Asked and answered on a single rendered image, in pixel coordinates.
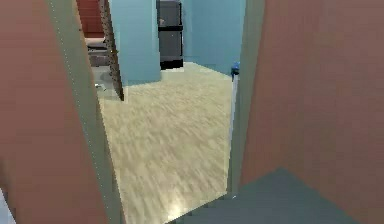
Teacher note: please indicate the dark grey fridge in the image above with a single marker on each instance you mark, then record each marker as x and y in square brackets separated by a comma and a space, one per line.
[170, 40]

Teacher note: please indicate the brown room door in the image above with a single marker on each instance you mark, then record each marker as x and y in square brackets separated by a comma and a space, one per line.
[112, 56]

